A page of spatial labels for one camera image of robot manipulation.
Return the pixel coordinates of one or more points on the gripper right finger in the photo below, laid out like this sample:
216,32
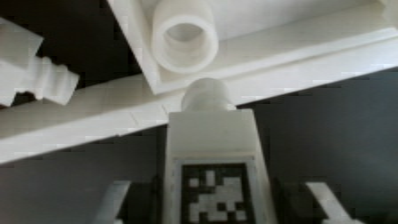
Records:
308,204

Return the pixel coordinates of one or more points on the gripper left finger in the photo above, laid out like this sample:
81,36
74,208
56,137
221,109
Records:
129,205

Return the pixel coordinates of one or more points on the white table leg with tag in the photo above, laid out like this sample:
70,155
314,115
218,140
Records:
216,179

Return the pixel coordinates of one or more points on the white square tabletop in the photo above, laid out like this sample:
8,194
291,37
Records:
305,41

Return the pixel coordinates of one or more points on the white table leg front left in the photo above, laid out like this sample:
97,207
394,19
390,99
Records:
31,74

